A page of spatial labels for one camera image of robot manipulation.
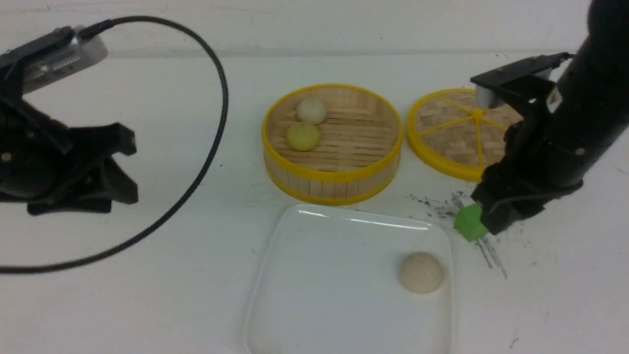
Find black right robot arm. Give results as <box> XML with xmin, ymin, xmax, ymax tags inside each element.
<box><xmin>470</xmin><ymin>0</ymin><xmax>629</xmax><ymax>235</ymax></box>

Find black left camera cable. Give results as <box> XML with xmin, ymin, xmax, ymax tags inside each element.
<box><xmin>0</xmin><ymin>16</ymin><xmax>229</xmax><ymax>274</ymax></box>

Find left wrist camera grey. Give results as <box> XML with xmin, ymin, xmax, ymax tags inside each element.
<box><xmin>0</xmin><ymin>26</ymin><xmax>109</xmax><ymax>94</ymax></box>

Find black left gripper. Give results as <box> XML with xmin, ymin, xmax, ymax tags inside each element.
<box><xmin>0</xmin><ymin>96</ymin><xmax>139</xmax><ymax>216</ymax></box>

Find bamboo steamer basket yellow rims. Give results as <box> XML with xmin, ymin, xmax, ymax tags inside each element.
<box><xmin>261</xmin><ymin>84</ymin><xmax>403</xmax><ymax>206</ymax></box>

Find green cube block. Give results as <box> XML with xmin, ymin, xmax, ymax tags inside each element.
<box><xmin>454</xmin><ymin>204</ymin><xmax>489</xmax><ymax>242</ymax></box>

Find white square plate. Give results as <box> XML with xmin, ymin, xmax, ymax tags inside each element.
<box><xmin>243</xmin><ymin>205</ymin><xmax>455</xmax><ymax>354</ymax></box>

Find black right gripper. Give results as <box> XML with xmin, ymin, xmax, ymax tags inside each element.
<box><xmin>472</xmin><ymin>120</ymin><xmax>585</xmax><ymax>235</ymax></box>

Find yellow steamed bun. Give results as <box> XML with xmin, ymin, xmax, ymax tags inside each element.
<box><xmin>285</xmin><ymin>122</ymin><xmax>321</xmax><ymax>152</ymax></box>

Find bamboo steamer lid yellow rim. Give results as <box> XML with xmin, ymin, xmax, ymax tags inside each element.
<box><xmin>406</xmin><ymin>88</ymin><xmax>522</xmax><ymax>182</ymax></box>

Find white steamed bun top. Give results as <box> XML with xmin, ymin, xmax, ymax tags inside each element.
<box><xmin>296</xmin><ymin>98</ymin><xmax>328</xmax><ymax>125</ymax></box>

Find white steamed bun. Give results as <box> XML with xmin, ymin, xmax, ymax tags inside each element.
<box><xmin>398</xmin><ymin>252</ymin><xmax>445</xmax><ymax>295</ymax></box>
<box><xmin>296</xmin><ymin>98</ymin><xmax>328</xmax><ymax>125</ymax></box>

